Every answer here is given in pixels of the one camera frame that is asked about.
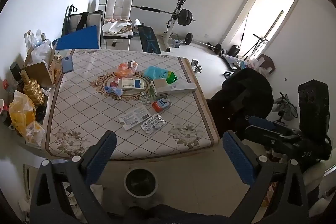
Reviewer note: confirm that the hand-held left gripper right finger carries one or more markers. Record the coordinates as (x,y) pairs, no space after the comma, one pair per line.
(237,155)

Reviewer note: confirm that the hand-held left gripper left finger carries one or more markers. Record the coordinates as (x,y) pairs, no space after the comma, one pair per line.
(102,155)

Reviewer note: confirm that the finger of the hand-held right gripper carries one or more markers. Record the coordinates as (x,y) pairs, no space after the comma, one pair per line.
(261,123)
(267,138)

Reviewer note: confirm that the round grey trash bin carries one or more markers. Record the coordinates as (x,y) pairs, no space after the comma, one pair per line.
(141,183)

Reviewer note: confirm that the blue cartoon snack wrapper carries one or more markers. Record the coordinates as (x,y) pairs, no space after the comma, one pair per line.
(114,90)

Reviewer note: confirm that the teal and green packet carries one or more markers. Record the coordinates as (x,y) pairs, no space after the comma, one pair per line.
(157,74)

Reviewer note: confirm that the grey cloth bundle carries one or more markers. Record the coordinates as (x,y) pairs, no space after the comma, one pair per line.
(284,107)

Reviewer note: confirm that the black office chair with jacket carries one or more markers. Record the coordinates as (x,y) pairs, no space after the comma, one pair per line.
(244,95)

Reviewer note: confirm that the floral quilted table cover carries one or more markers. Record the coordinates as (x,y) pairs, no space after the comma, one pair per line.
(92,113)

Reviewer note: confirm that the white printed flat packet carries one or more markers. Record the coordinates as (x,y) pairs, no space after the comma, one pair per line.
(134,117)

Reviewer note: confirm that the large silver blister pack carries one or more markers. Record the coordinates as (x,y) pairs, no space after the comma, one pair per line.
(152,123)

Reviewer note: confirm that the brown stool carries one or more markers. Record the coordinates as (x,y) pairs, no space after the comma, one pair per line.
(267,61)

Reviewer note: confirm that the small silver blister pack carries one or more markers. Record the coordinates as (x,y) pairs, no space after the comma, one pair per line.
(145,98)

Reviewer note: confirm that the black cylinder speaker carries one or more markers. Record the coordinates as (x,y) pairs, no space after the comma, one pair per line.
(233,50)

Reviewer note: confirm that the white and blue medicine box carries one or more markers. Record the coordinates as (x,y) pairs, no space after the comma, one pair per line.
(130,83)

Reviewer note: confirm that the orange and blue snack packet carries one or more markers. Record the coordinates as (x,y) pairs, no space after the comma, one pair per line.
(160,104)

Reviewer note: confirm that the small metal dumbbell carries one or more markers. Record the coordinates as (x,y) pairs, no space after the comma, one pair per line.
(197,65)

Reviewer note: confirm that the yellow plastic bag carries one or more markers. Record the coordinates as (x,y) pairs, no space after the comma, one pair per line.
(23,116)

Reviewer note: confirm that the orange plastic bag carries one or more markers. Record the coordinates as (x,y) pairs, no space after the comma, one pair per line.
(125,69)

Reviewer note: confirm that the long white cardboard box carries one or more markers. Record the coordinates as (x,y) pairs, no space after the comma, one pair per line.
(173,87)

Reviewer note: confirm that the floor barbell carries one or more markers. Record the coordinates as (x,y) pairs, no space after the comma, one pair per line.
(207,44)

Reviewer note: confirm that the gold ribbed bottle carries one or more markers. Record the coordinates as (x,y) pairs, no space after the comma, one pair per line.
(32,90)

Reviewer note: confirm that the blue phone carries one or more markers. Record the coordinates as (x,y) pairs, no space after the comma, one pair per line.
(67,64)

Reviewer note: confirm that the brown cardboard box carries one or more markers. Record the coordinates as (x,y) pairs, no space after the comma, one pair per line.
(39,71)

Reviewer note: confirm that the white plastic bag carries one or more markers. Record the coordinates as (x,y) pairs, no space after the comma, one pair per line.
(41,53)

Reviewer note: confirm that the blue board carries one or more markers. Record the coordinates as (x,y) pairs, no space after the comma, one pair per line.
(77,39)

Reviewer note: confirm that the dark glass bottle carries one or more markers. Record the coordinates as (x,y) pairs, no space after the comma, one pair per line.
(15,71)

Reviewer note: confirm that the black bench pad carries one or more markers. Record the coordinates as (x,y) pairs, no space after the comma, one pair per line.
(149,40)

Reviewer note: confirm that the barbell with black plates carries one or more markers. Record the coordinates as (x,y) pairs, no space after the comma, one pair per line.
(185,16)

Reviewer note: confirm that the white barbell rack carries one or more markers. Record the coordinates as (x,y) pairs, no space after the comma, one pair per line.
(173,22)

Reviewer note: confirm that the clear bottles group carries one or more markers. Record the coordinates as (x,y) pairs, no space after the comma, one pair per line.
(36,37)

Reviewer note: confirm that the folded white and black chair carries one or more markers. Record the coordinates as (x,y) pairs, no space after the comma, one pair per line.
(78,20)

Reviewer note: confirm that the white padded bench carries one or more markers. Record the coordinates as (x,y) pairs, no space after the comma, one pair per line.
(116,10)

